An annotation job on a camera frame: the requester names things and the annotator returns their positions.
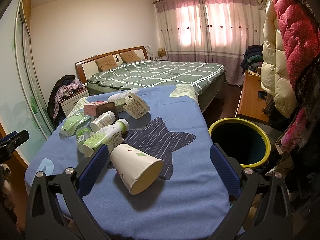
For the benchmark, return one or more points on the wooden frame bed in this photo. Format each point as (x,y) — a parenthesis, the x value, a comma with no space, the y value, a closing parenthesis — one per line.
(87,67)

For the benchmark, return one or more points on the cream puffer jacket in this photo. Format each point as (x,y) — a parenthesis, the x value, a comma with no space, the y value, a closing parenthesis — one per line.
(274,77)

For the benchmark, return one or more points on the brown pillow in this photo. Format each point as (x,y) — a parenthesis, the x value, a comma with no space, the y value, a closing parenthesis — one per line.
(106,63)
(129,56)

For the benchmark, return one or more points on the right brown pillow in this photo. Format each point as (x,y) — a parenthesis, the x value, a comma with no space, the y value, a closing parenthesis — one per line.
(129,56)

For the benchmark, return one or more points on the white paper cup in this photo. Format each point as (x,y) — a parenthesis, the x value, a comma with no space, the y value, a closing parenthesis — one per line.
(137,170)

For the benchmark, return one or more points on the green wet wipes pack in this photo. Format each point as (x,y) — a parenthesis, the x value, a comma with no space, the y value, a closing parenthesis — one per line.
(71,123)

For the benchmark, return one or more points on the green plaid duvet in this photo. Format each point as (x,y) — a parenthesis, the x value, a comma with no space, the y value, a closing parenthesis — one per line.
(146,73)

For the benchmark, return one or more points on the wooden side cabinet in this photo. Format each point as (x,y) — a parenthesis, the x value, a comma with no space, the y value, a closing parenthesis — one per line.
(250,106)

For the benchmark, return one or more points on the pink floral bag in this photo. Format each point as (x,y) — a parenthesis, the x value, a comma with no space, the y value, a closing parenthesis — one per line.
(296,135)

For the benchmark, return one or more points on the woven basket by window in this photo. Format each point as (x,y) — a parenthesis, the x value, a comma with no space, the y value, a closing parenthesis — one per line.
(161,52)

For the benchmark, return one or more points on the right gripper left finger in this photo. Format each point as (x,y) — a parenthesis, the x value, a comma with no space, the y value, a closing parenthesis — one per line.
(56,209)

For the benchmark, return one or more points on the pale green flat box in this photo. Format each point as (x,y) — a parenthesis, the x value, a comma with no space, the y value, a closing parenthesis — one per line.
(119,103)

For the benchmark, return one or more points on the white foam fruit net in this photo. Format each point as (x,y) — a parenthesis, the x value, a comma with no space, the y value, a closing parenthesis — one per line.
(122,95)

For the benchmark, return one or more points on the brown square lid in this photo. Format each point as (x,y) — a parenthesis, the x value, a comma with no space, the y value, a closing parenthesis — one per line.
(108,106)

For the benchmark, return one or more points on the red dotted puffer jacket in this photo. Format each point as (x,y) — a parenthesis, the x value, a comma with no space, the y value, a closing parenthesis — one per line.
(300,34)

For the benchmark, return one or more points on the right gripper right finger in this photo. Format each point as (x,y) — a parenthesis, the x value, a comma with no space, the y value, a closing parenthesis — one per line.
(261,209)

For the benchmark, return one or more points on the clothes pile on nightstand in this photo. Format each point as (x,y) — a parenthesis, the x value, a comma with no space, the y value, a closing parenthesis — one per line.
(64,88)

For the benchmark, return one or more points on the green label drink bottle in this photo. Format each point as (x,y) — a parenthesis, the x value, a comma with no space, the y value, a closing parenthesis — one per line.
(110,135)

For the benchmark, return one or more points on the white pill bottle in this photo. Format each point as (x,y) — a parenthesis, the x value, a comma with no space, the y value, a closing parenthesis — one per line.
(103,120)

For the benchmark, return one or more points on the clear green label cup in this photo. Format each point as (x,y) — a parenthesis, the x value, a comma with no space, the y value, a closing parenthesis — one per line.
(82,134)

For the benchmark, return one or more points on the pink strawberry milk carton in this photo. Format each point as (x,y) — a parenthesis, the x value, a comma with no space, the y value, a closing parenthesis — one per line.
(91,108)

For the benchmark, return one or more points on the sliding wardrobe door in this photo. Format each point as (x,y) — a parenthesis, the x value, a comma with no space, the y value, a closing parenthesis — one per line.
(22,103)

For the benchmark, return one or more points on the left brown pillow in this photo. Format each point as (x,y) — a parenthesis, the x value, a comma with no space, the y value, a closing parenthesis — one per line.
(106,63)

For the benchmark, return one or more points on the pink white curtain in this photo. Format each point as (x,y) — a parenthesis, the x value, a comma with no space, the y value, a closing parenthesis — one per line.
(212,31)

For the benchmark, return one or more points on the yellow rim trash bin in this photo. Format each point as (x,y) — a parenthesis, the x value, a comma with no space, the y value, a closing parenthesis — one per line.
(242,140)

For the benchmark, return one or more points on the dark clothes pile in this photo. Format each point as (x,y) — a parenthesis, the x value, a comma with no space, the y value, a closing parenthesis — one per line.
(253,58)

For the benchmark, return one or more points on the white bedside table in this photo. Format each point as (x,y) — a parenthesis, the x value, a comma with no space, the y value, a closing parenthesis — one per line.
(68,103)

